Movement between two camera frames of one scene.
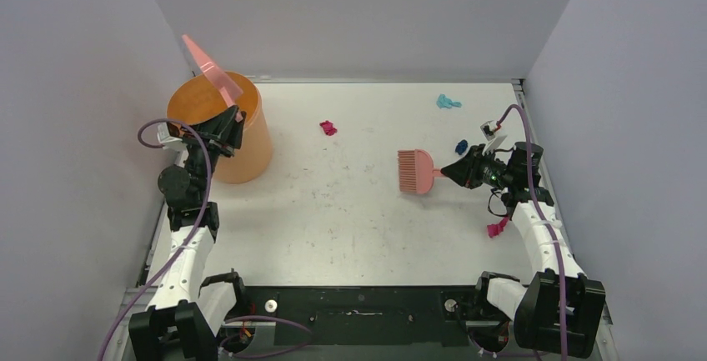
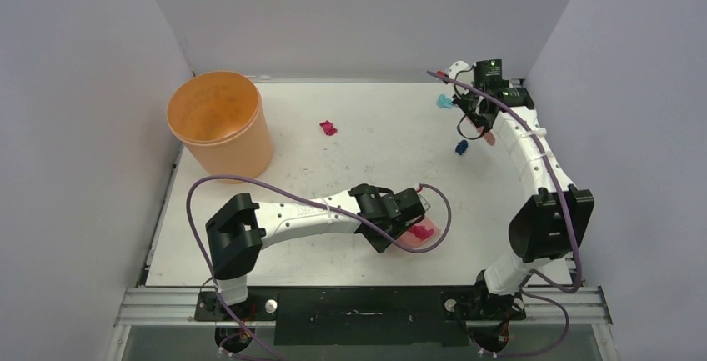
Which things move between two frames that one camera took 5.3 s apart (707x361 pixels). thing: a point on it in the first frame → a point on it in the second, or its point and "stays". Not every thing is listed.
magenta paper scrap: [328, 127] stays
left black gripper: [223, 134] → [377, 243]
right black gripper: [474, 164] → [471, 107]
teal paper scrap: [443, 102] stays
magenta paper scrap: [495, 229] → [421, 232]
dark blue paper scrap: [461, 147] stays
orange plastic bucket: [198, 98] stays
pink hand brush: [416, 171] → [458, 127]
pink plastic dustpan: [230, 92] → [409, 241]
